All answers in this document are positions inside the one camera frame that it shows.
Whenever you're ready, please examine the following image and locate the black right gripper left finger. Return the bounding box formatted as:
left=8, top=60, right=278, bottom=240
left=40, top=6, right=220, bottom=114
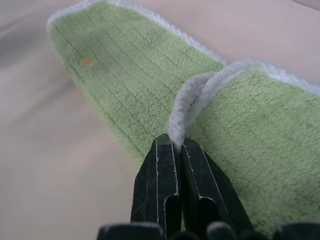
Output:
left=129, top=133, right=183, bottom=236

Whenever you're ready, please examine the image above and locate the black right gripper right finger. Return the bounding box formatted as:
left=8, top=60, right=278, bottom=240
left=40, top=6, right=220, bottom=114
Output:
left=180, top=138, right=254, bottom=236

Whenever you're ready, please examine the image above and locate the green towel with white edge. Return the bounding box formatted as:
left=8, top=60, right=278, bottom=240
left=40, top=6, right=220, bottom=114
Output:
left=46, top=0, right=320, bottom=238

